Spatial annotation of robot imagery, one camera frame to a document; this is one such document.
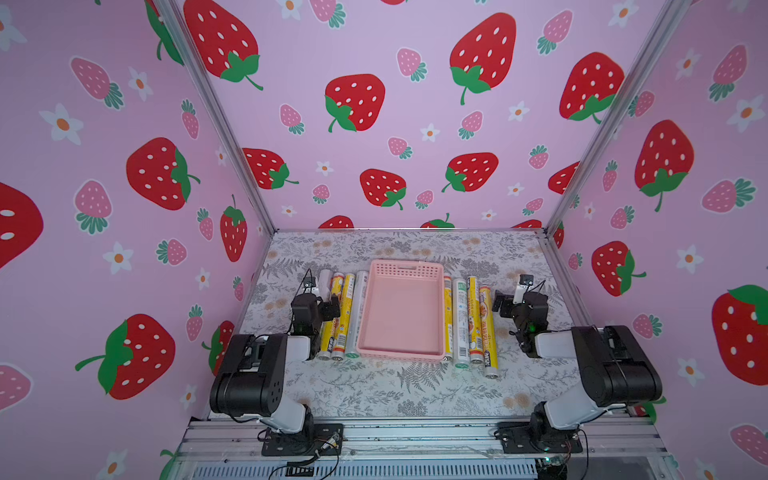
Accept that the yellow plastic wrap roll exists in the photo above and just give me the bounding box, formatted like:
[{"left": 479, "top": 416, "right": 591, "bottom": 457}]
[
  {"left": 467, "top": 276, "right": 484, "bottom": 364},
  {"left": 479, "top": 286, "right": 499, "bottom": 379},
  {"left": 443, "top": 275, "right": 454, "bottom": 361},
  {"left": 316, "top": 272, "right": 345, "bottom": 360},
  {"left": 331, "top": 274, "right": 356, "bottom": 361}
]

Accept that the white green plastic wrap roll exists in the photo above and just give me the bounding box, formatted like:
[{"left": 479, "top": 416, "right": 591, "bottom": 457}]
[{"left": 452, "top": 278, "right": 470, "bottom": 369}]

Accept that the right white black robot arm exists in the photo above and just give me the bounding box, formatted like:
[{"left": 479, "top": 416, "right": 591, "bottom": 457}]
[{"left": 492, "top": 289, "right": 663, "bottom": 439}]

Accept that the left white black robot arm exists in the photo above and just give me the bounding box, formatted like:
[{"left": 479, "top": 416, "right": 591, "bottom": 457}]
[{"left": 209, "top": 293, "right": 340, "bottom": 435}]

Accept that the pink perforated plastic basket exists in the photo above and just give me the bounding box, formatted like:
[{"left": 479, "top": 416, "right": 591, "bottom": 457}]
[{"left": 356, "top": 259, "right": 445, "bottom": 362}]

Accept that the floral patterned table mat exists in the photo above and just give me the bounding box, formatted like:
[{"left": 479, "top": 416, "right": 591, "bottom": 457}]
[{"left": 240, "top": 230, "right": 579, "bottom": 418}]

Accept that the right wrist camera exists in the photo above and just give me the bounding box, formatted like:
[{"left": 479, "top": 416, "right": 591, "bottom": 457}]
[{"left": 513, "top": 274, "right": 534, "bottom": 304}]

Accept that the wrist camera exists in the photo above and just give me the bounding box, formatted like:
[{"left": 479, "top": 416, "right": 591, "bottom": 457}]
[
  {"left": 513, "top": 274, "right": 534, "bottom": 304},
  {"left": 298, "top": 268, "right": 318, "bottom": 295}
]

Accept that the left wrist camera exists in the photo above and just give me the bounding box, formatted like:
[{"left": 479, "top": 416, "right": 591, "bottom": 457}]
[{"left": 298, "top": 268, "right": 318, "bottom": 295}]

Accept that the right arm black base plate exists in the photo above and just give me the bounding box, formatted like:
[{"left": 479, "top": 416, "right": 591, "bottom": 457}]
[{"left": 493, "top": 422, "right": 583, "bottom": 455}]

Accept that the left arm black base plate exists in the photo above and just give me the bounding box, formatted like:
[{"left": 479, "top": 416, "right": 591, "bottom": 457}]
[{"left": 261, "top": 423, "right": 344, "bottom": 457}]

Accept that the aluminium rail frame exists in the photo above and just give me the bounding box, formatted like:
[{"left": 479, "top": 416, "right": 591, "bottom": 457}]
[{"left": 163, "top": 415, "right": 683, "bottom": 479}]

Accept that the left aluminium corner post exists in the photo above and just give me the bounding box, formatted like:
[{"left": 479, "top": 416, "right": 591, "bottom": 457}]
[{"left": 156, "top": 0, "right": 276, "bottom": 238}]

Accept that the aluminium corner post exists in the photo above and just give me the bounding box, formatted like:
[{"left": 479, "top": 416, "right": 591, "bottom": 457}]
[
  {"left": 543, "top": 1, "right": 692, "bottom": 238},
  {"left": 156, "top": 0, "right": 276, "bottom": 238}
]

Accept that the right aluminium corner post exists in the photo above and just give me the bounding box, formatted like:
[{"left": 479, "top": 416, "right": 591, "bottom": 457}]
[{"left": 543, "top": 1, "right": 692, "bottom": 238}]

